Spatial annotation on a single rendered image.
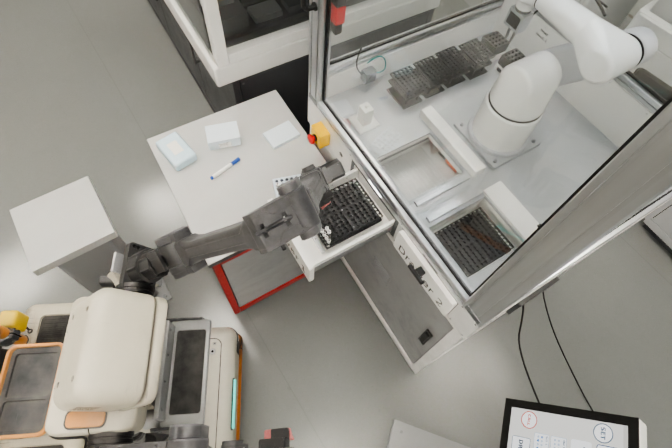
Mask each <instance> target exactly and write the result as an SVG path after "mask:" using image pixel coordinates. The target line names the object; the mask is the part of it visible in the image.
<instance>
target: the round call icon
mask: <svg viewBox="0 0 672 448"><path fill-rule="evenodd" d="M538 413H539V412H535V411H529V410H523V409H522V411H521V420H520V428H525V429H530V430H535V431H537V424H538Z"/></svg>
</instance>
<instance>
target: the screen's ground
mask: <svg viewBox="0 0 672 448"><path fill-rule="evenodd" d="M521 411H522V408H516V407H512V411H511V419H510V427H509V436H508V444H507V448H511V442H512V434H513V435H517V436H522V437H527V438H531V443H530V448H532V447H533V437H534V431H535V430H530V429H525V428H520V420H521ZM535 412H539V413H538V424H537V431H536V432H541V433H546V434H551V435H556V436H561V437H566V438H568V441H567V448H596V444H601V443H596V442H592V431H593V421H595V420H589V419H583V418H577V417H570V416H564V415H558V414H552V413H546V412H540V411H535ZM595 422H601V421H595ZM601 423H607V422H601ZM607 424H613V423H607ZM613 425H614V446H611V445H606V444H601V445H606V446H611V447H616V448H628V426H625V425H619V424H613Z"/></svg>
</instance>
